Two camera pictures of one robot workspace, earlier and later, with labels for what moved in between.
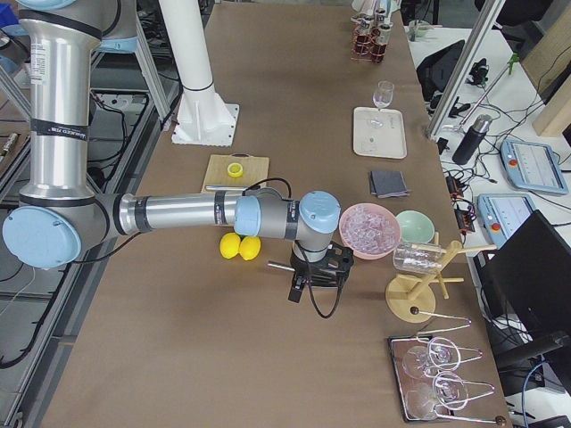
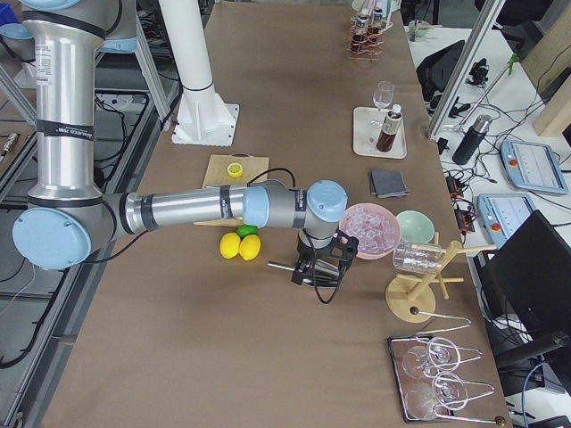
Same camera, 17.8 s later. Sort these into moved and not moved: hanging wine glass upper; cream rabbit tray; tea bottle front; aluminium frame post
Moved: tea bottle front
Not moved: cream rabbit tray; aluminium frame post; hanging wine glass upper
